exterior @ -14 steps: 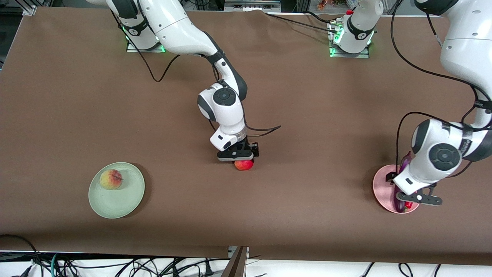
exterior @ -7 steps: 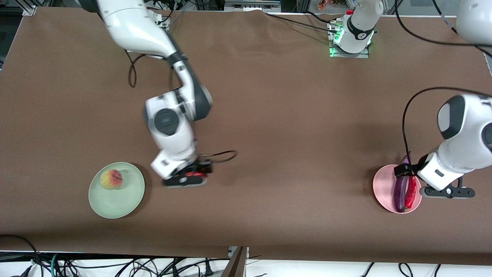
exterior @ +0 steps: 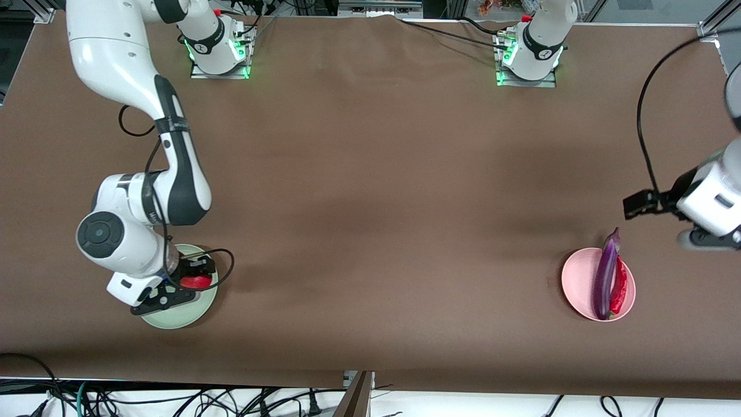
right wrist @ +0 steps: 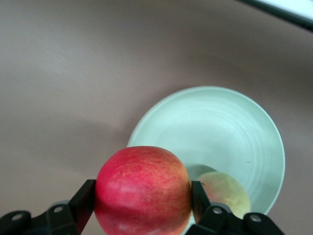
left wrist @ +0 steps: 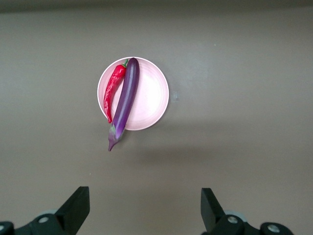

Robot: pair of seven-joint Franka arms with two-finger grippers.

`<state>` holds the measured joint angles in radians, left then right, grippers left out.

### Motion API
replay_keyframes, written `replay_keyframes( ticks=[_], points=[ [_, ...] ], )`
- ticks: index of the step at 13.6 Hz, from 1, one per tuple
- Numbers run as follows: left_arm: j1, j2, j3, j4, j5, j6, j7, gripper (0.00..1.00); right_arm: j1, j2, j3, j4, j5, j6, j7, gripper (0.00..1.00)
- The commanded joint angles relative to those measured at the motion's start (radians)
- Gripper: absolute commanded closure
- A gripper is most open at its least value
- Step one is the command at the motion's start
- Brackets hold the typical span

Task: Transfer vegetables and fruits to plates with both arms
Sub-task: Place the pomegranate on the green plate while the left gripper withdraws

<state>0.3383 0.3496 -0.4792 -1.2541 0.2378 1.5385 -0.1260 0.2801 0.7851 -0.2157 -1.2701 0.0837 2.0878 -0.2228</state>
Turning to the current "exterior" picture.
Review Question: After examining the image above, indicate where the black table cable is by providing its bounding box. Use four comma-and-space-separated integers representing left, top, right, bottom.
399, 17, 511, 50

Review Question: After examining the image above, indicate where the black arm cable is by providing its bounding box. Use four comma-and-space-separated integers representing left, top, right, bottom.
118, 104, 236, 290
636, 26, 724, 199

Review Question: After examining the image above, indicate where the grey metal post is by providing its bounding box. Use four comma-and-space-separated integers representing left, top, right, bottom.
333, 371, 376, 417

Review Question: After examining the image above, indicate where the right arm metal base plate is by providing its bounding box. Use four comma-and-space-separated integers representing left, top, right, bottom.
190, 26, 256, 80

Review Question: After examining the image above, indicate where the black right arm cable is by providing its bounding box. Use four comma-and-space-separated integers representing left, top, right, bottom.
118, 104, 236, 290

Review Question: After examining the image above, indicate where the red chili pepper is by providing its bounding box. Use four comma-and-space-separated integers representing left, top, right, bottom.
609, 257, 629, 316

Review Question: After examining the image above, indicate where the aluminium extrusion rail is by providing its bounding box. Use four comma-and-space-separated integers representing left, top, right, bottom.
702, 0, 741, 36

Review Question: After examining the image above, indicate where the pale green plate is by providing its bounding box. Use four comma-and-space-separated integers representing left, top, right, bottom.
141, 243, 219, 330

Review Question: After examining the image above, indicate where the aluminium frame bar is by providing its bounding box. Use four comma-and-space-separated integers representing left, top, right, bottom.
338, 0, 424, 18

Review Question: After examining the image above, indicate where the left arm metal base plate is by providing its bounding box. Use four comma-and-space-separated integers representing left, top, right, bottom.
495, 29, 558, 89

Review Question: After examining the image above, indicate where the brown table cover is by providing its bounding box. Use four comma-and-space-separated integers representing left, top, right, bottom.
0, 12, 741, 400

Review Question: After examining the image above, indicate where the black floor cable bundle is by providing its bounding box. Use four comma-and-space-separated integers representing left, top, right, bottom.
87, 385, 400, 417

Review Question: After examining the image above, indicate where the long purple eggplant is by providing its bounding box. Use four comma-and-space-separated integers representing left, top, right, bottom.
592, 227, 622, 321

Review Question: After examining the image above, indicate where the black floor cable loop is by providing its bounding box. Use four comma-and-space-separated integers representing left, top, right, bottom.
0, 352, 67, 417

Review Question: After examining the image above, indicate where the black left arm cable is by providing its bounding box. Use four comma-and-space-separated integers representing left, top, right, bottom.
636, 26, 724, 199

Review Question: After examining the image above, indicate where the pink plate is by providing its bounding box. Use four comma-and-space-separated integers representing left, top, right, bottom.
561, 247, 636, 323

